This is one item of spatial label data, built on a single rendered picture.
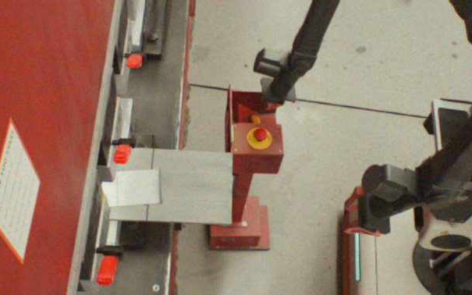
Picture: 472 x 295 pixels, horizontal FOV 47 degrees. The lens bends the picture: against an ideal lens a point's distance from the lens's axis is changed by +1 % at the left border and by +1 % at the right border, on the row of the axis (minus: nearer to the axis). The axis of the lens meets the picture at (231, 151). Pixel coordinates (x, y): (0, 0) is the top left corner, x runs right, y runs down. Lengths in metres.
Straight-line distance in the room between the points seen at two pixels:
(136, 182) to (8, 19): 0.81
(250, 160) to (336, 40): 1.49
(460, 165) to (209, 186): 0.53
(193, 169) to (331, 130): 1.42
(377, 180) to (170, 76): 0.72
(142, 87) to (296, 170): 1.10
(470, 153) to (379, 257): 1.12
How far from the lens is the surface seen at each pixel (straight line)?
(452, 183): 1.04
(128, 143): 0.97
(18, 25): 0.49
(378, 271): 2.03
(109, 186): 1.23
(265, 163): 1.58
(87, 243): 0.83
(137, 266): 1.29
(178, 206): 1.20
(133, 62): 1.01
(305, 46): 1.36
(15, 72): 0.48
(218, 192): 1.22
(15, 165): 0.49
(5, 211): 0.47
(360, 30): 3.03
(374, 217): 1.17
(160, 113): 1.47
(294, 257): 2.26
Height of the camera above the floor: 2.09
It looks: 59 degrees down
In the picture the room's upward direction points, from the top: 10 degrees clockwise
